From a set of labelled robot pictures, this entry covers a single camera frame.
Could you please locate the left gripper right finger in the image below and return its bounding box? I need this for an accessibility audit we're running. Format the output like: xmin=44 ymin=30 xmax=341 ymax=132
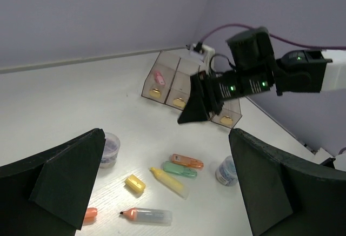
xmin=229 ymin=129 xmax=345 ymax=235

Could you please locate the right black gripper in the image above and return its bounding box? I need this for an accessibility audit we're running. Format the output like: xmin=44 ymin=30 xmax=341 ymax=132
xmin=177 ymin=71 xmax=241 ymax=124

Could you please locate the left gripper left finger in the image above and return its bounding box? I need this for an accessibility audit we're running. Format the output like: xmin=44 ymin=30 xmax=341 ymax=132
xmin=1 ymin=129 xmax=105 ymax=235

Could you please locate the clip jar silver lid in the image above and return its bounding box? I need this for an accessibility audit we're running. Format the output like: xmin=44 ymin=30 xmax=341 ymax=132
xmin=215 ymin=156 xmax=238 ymax=186

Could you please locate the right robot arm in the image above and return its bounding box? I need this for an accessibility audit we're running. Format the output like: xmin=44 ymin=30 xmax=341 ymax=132
xmin=177 ymin=27 xmax=345 ymax=124

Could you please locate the orange highlighter cap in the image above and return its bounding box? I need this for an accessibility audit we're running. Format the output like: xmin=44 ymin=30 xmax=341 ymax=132
xmin=83 ymin=207 xmax=98 ymax=224

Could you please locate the yellow highlighter pen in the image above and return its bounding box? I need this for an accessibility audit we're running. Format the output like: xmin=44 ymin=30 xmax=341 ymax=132
xmin=149 ymin=167 xmax=189 ymax=199

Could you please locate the yellow highlighter cap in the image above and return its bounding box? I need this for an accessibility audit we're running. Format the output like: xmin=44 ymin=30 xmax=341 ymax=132
xmin=124 ymin=174 xmax=146 ymax=194

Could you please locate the orange tip clear highlighter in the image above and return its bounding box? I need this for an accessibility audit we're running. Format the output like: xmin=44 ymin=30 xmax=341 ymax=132
xmin=119 ymin=207 xmax=172 ymax=225

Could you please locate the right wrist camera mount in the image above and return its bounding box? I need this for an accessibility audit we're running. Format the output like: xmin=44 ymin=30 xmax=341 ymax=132
xmin=186 ymin=44 xmax=215 ymax=72

